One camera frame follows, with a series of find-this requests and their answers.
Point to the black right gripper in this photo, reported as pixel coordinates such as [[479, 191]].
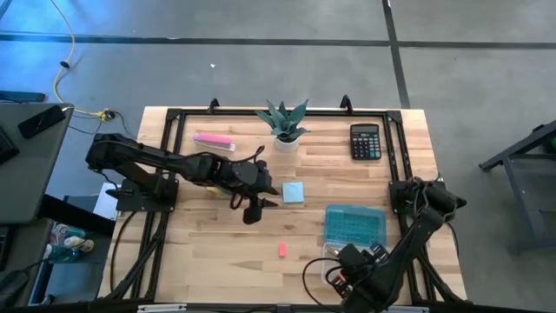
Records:
[[354, 263]]

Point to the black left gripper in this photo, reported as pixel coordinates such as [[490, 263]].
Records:
[[243, 178]]

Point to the blue sticky note pad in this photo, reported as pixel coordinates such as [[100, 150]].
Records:
[[293, 193]]

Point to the pink eraser block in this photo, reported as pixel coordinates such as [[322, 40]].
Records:
[[282, 250]]

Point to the teal lid clear pencil box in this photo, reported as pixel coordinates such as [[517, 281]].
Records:
[[354, 226]]

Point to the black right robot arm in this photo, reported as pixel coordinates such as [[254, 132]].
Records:
[[417, 235]]

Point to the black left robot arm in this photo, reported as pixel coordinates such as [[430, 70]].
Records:
[[139, 152]]

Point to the white plant pot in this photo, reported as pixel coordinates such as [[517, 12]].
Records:
[[286, 146]]

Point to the pink white stapler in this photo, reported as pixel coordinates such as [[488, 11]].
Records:
[[213, 141]]

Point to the green snake plant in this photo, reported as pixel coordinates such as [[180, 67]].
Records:
[[284, 124]]

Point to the black desk calculator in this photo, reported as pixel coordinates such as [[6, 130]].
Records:
[[366, 143]]

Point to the bin of assorted bottles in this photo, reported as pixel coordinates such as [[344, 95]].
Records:
[[69, 245]]

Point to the black metal side table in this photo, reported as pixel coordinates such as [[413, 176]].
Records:
[[521, 143]]

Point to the black side desk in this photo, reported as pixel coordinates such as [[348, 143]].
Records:
[[30, 182]]

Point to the black smartphone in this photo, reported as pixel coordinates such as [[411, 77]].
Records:
[[41, 121]]

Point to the dark flat bar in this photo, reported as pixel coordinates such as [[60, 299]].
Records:
[[21, 96]]

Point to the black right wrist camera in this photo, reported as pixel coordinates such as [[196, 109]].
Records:
[[379, 252]]

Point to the silver metal bracket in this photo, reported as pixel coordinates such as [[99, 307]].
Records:
[[404, 309], [161, 308]]

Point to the black aluminium table frame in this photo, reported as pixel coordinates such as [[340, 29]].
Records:
[[243, 114]]

